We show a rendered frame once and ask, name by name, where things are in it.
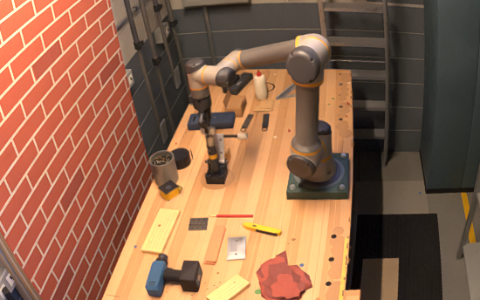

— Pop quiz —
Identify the black stapler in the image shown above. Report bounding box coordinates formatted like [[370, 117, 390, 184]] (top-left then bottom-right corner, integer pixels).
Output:
[[228, 72, 255, 96]]

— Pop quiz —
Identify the orange wood strip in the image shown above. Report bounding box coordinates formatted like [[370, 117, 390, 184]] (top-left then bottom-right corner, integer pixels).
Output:
[[203, 224, 228, 266]]

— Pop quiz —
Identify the green square base plate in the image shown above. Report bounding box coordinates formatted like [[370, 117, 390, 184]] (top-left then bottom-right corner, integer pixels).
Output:
[[286, 152, 351, 201]]

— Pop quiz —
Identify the black floor mat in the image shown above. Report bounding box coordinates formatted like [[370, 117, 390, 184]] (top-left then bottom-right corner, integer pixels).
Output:
[[350, 213, 444, 300]]

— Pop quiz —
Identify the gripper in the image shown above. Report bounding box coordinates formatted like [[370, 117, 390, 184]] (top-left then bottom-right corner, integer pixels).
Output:
[[192, 97, 213, 133]]

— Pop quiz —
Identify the grey metal stand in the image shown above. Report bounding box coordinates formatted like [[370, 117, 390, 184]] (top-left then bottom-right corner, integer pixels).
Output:
[[456, 194, 480, 300]]

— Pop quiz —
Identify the pale yellow board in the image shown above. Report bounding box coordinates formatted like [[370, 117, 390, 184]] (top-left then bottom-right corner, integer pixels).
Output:
[[140, 208, 182, 255], [205, 273, 251, 300]]

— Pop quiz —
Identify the grey telescopic pole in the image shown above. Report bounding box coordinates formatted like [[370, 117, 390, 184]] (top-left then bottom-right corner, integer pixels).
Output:
[[137, 0, 176, 133], [151, 0, 189, 99], [122, 0, 167, 130]]

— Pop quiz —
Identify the grey triangle square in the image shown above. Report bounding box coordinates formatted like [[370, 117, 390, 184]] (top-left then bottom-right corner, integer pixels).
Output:
[[276, 83, 298, 101]]

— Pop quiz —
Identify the green cabinet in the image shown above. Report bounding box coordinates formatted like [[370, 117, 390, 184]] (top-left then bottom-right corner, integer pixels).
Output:
[[419, 0, 480, 194]]

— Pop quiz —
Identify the blue case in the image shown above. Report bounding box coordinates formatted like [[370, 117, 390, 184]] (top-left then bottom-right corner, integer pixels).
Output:
[[187, 111, 237, 132]]

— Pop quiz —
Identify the blue cordless drill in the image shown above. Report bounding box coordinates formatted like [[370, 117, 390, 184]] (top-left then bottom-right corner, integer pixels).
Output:
[[145, 253, 204, 299]]

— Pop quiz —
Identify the red pencil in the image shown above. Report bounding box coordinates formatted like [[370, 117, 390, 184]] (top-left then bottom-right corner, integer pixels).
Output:
[[208, 213, 255, 220]]

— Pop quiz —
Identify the dark grey hinge plate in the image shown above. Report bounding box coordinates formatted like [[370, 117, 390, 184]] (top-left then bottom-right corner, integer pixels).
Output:
[[188, 216, 209, 232]]

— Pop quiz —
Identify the yellow utility knife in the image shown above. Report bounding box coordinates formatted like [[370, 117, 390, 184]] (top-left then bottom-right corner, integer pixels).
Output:
[[241, 222, 283, 237]]

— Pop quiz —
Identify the black round puck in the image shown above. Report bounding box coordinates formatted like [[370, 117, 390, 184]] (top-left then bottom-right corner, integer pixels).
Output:
[[171, 147, 193, 171]]

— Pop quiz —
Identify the yellow tape measure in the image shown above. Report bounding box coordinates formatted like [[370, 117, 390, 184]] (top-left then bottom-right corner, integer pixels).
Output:
[[157, 180, 183, 201]]

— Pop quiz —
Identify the thin wooden sheet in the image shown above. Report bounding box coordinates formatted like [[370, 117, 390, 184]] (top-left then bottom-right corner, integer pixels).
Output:
[[252, 97, 277, 113]]

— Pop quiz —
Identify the white glue bottle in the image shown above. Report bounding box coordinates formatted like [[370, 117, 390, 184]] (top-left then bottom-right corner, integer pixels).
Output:
[[252, 69, 269, 101]]

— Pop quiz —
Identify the brown cardboard box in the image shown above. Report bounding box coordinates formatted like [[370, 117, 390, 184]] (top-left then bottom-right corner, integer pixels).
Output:
[[359, 256, 401, 300], [223, 92, 248, 118]]

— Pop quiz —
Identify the grey tin of screws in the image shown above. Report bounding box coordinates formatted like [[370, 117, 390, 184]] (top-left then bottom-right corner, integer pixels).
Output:
[[147, 149, 180, 188]]

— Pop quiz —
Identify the red rag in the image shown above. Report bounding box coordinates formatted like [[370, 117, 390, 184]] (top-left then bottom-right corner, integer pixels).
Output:
[[256, 250, 314, 300]]

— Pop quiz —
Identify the black brace base block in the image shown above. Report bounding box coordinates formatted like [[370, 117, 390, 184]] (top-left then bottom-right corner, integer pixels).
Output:
[[204, 166, 229, 185]]

